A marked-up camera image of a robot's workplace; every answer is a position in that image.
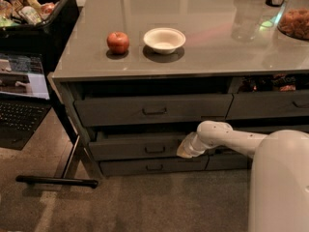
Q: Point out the grey drawer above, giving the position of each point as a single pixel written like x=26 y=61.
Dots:
x=136 y=146
x=224 y=159
x=270 y=129
x=151 y=109
x=152 y=166
x=275 y=104

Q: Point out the black laptop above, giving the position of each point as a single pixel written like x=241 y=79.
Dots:
x=24 y=98

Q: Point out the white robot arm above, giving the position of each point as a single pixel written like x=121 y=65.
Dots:
x=279 y=183

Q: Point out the clear jar of snacks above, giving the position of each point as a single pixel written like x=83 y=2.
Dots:
x=294 y=21

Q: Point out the yellowish white gripper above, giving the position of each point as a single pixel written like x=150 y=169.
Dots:
x=192 y=145

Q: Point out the red apple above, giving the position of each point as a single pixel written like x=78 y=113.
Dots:
x=118 y=42

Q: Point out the black stand leg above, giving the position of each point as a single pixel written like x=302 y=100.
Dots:
x=62 y=171

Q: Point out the white bottle in bin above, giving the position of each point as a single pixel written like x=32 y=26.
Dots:
x=30 y=15

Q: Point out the black bin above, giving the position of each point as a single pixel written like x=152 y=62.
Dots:
x=48 y=39

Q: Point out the white bowl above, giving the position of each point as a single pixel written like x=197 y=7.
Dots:
x=164 y=40

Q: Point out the red item in bin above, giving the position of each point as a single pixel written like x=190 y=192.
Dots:
x=47 y=8

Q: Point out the snack bags in drawer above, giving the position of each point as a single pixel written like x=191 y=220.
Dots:
x=276 y=82

